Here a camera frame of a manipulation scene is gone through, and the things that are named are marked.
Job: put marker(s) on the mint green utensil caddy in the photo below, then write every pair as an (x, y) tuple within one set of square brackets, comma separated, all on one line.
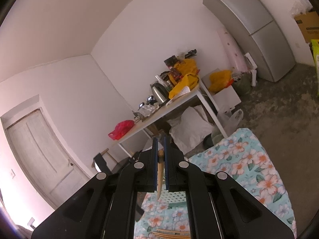
[(172, 199)]

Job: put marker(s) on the wooden chair black seat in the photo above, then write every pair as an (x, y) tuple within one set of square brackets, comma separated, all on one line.
[(100, 164)]

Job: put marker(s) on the wooden chopstick two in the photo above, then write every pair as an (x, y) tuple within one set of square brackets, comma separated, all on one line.
[(171, 236)]

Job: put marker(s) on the white side table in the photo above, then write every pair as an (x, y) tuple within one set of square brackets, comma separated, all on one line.
[(199, 91)]

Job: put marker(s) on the red plastic bag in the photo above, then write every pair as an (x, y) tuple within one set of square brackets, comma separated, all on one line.
[(121, 129)]

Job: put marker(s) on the floral blue tablecloth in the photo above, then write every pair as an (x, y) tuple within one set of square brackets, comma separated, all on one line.
[(243, 158)]

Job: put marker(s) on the silver refrigerator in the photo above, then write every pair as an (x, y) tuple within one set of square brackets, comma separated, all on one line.
[(257, 33)]

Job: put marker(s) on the pink rolled mat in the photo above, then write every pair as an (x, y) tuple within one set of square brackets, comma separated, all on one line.
[(233, 52)]

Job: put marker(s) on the clear plastic bag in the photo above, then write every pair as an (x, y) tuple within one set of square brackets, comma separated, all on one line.
[(230, 121)]

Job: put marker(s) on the cardboard box by wall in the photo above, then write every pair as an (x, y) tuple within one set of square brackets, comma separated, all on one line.
[(309, 25)]

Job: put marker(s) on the yellow bag under table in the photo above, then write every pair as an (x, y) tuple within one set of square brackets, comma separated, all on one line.
[(220, 80)]

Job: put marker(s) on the green rice bag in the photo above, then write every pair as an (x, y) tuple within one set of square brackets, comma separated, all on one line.
[(315, 52)]

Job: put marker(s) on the white panel door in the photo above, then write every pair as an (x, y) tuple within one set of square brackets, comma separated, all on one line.
[(43, 159)]

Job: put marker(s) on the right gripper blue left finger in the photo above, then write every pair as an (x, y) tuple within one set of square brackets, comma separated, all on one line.
[(105, 206)]

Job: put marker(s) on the wooden chopstick four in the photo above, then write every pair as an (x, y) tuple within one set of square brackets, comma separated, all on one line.
[(160, 172)]

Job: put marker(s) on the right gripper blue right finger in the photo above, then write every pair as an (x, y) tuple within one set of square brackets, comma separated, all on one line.
[(218, 206)]

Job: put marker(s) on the white sack under table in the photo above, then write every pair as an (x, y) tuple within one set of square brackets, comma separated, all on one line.
[(190, 128)]

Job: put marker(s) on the steel electric kettle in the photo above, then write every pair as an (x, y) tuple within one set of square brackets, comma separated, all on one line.
[(160, 94)]

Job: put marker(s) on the yellow bag on table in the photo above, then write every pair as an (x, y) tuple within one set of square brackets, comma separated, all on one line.
[(189, 71)]

